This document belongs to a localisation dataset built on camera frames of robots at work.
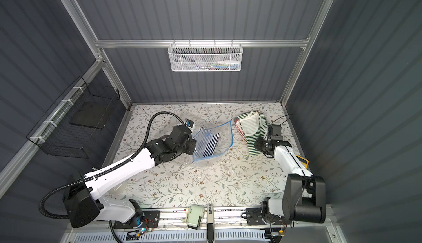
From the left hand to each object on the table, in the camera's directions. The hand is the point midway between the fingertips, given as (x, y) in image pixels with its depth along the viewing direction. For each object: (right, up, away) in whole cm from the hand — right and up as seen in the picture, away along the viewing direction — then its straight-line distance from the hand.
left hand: (195, 143), depth 78 cm
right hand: (+35, -2, +12) cm, 37 cm away
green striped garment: (+41, +9, +25) cm, 49 cm away
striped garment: (+31, +7, +24) cm, 40 cm away
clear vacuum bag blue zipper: (+16, -4, +21) cm, 27 cm away
